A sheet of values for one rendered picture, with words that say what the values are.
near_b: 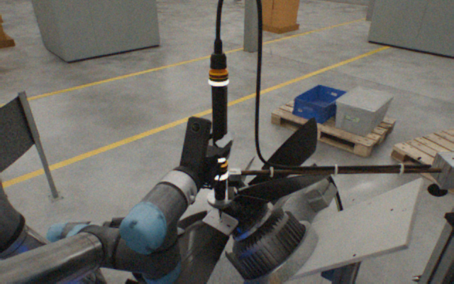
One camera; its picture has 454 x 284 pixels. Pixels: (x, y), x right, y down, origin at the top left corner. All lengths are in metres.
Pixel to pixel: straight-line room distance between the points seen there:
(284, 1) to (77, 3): 4.73
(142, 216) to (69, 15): 6.32
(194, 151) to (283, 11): 8.29
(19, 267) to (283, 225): 0.68
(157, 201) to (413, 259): 2.35
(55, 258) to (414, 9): 7.77
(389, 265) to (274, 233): 1.74
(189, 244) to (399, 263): 1.97
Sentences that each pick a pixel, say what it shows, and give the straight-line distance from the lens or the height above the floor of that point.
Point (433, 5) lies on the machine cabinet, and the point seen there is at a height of 0.91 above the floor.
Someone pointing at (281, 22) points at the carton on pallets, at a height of 0.26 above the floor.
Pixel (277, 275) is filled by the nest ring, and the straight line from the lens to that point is 0.95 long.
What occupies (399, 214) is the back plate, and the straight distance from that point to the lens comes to 0.87.
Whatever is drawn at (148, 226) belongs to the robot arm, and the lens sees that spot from 0.55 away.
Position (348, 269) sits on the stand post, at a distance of 0.98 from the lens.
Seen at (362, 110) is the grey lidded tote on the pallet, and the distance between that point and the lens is 3.60.
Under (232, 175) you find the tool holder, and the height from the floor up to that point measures 1.36.
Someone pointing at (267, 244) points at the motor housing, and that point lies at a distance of 0.96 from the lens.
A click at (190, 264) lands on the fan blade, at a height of 1.19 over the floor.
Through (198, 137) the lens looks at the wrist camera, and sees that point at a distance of 0.66.
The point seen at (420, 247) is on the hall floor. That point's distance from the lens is 2.86.
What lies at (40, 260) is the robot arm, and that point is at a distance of 0.55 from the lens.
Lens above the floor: 1.86
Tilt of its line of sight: 30 degrees down
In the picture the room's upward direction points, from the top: straight up
